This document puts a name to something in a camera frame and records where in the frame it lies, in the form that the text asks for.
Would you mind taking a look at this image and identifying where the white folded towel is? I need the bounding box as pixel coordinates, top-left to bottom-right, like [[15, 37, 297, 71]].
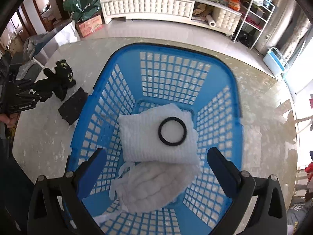
[[118, 103, 200, 165]]

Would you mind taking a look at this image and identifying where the green plastic bag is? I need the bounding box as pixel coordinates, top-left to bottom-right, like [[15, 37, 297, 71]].
[[63, 0, 101, 23]]

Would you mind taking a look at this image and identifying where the light blue storage bin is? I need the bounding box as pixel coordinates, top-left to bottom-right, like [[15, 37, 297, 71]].
[[263, 47, 289, 78]]

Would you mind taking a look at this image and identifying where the black dragon plush toy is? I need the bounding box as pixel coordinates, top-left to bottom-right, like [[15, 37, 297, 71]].
[[32, 60, 76, 101]]

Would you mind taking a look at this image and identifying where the white tufted TV cabinet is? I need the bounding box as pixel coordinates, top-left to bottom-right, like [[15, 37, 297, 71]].
[[99, 0, 241, 36]]

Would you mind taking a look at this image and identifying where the red cardboard box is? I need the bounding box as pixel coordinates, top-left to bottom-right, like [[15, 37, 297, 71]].
[[75, 14, 103, 38]]

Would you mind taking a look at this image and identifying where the blue plastic laundry basket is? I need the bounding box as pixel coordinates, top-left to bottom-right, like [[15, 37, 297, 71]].
[[66, 43, 243, 234]]

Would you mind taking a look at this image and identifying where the orange bag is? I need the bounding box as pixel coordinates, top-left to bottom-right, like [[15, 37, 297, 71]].
[[228, 0, 240, 12]]

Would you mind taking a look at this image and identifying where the black ring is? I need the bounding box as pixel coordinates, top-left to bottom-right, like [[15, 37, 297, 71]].
[[157, 116, 188, 146]]

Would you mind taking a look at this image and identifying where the white paper roll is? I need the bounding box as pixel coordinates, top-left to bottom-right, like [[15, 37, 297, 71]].
[[206, 14, 216, 28]]

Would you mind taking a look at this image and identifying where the white knitted cloth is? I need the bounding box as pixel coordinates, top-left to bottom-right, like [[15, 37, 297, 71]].
[[109, 161, 200, 214]]

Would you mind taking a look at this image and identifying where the black fuzzy cloth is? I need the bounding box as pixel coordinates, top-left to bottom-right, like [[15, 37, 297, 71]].
[[58, 87, 88, 126]]

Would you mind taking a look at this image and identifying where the white metal shelf rack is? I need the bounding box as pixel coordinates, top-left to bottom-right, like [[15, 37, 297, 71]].
[[233, 0, 275, 49]]

